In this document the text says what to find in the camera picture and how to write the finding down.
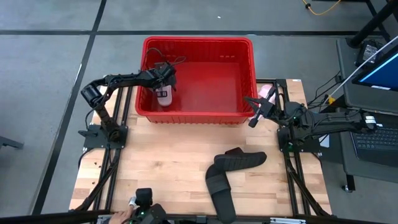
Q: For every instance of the computer monitor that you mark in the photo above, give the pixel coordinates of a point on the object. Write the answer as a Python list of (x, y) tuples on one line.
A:
[(382, 74)]

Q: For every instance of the black stand leg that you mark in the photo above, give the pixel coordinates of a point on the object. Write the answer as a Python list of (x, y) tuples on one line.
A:
[(370, 26)]

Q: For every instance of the pink slide sandal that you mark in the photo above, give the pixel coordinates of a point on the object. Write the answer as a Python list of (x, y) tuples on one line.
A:
[(164, 102), (265, 91)]

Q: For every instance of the grey desk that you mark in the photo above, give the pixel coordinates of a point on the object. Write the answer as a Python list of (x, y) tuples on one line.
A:
[(345, 62)]

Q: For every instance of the grey metal foot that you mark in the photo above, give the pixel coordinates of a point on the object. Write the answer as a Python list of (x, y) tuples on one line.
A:
[(9, 142)]

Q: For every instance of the black aluminium rig frame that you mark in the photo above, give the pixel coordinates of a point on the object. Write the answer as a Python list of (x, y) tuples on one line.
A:
[(46, 218)]

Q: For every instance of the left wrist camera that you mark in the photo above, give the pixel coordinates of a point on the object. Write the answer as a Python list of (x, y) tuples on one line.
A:
[(164, 69)]

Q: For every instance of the person's hand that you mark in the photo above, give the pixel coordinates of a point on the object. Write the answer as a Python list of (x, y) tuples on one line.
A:
[(121, 216)]

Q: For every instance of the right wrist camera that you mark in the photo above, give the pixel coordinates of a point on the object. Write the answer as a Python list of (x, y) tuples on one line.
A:
[(295, 109)]

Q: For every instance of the black laptop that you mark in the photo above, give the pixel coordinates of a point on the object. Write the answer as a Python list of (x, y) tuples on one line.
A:
[(376, 143)]

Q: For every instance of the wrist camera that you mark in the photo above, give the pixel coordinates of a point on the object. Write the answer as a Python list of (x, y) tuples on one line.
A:
[(295, 109), (164, 69)]

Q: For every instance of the red plastic bin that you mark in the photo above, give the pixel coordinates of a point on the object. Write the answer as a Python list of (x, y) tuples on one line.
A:
[(211, 87)]

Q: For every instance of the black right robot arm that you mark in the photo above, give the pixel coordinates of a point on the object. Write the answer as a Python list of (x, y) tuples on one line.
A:
[(335, 119)]

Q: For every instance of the black power adapter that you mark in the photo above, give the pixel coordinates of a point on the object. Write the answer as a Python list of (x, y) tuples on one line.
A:
[(368, 51)]

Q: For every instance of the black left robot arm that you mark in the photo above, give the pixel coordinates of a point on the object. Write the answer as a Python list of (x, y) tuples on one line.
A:
[(124, 80)]

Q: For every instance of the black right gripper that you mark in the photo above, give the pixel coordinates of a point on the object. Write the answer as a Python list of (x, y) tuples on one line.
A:
[(280, 112)]

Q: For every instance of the black slide sandal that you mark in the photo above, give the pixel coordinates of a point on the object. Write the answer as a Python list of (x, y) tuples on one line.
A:
[(242, 160), (222, 199)]

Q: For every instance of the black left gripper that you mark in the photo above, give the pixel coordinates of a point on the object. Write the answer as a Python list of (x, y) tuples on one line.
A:
[(164, 81)]

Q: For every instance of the black leader arm gripper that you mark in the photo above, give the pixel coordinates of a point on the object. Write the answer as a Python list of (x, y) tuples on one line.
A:
[(146, 202)]

